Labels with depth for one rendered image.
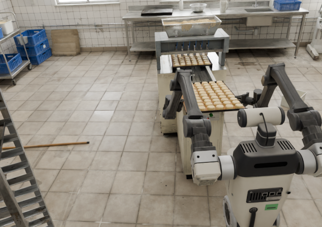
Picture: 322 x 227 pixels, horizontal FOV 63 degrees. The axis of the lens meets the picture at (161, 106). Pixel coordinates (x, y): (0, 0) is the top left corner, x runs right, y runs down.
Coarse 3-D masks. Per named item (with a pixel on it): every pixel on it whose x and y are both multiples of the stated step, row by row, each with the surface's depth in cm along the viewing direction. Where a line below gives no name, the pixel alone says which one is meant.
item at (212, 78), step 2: (204, 66) 273; (206, 66) 266; (204, 68) 273; (206, 68) 262; (208, 68) 260; (206, 70) 264; (208, 70) 256; (210, 70) 255; (206, 72) 264; (208, 72) 252; (210, 72) 251; (208, 74) 253; (210, 74) 247; (212, 74) 247; (208, 76) 253; (210, 76) 244; (212, 76) 244; (208, 78) 254; (210, 78) 245; (212, 78) 240; (214, 78) 240; (210, 80) 246; (212, 80) 237; (214, 80) 235
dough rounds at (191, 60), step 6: (180, 54) 294; (186, 54) 293; (192, 54) 292; (198, 54) 292; (204, 54) 293; (174, 60) 278; (180, 60) 277; (186, 60) 277; (192, 60) 277; (198, 60) 274; (204, 60) 274; (174, 66) 269
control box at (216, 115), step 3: (204, 114) 212; (207, 114) 212; (213, 114) 213; (216, 114) 213; (207, 117) 213; (210, 117) 214; (213, 117) 214; (216, 117) 214; (210, 120) 215; (213, 120) 215; (216, 120) 215
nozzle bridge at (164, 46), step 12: (156, 36) 267; (192, 36) 260; (204, 36) 258; (216, 36) 256; (228, 36) 254; (156, 48) 257; (168, 48) 266; (180, 48) 267; (192, 48) 267; (204, 48) 268; (216, 48) 266; (228, 48) 260; (156, 60) 274
